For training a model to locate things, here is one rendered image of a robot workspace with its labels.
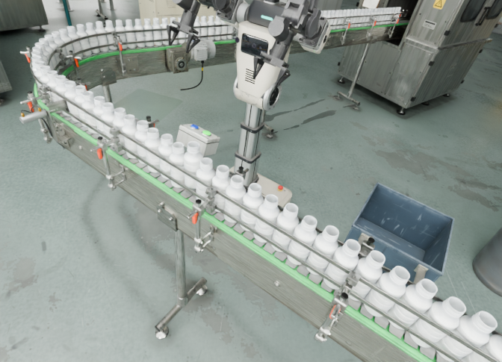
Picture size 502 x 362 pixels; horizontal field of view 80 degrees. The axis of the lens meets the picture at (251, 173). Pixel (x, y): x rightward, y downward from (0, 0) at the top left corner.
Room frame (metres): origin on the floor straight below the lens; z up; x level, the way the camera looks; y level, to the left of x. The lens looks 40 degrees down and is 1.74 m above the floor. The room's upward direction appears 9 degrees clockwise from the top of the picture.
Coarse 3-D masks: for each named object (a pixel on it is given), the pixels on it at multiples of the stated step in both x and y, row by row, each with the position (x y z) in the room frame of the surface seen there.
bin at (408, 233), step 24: (384, 192) 0.99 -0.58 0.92; (360, 216) 1.01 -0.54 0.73; (384, 216) 0.97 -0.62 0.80; (408, 216) 0.93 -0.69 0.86; (432, 216) 0.90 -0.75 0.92; (360, 240) 0.70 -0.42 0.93; (384, 240) 0.89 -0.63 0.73; (408, 240) 0.90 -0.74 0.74; (432, 240) 0.87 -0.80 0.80; (384, 264) 0.67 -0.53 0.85; (408, 264) 0.64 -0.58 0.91; (432, 264) 0.71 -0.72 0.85
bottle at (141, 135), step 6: (144, 120) 0.87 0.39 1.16; (138, 126) 0.84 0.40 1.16; (144, 126) 0.85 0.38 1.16; (138, 132) 0.84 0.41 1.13; (144, 132) 0.84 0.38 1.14; (138, 138) 0.83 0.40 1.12; (144, 138) 0.83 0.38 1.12; (144, 144) 0.83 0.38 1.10; (138, 150) 0.83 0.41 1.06; (144, 150) 0.83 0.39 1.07; (144, 156) 0.83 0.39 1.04
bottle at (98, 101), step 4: (96, 96) 0.98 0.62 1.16; (100, 96) 0.99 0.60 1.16; (96, 100) 0.96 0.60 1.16; (100, 100) 0.96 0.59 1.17; (104, 100) 0.97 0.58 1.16; (96, 104) 0.96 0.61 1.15; (100, 104) 0.96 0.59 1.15; (96, 108) 0.95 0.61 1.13; (100, 108) 0.96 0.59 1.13; (96, 112) 0.95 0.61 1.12; (100, 112) 0.95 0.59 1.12; (100, 116) 0.95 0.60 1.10; (96, 120) 0.95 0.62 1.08; (96, 124) 0.95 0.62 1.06; (100, 124) 0.94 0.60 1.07; (100, 128) 0.95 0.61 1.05; (104, 132) 0.94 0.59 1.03; (100, 136) 0.95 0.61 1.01
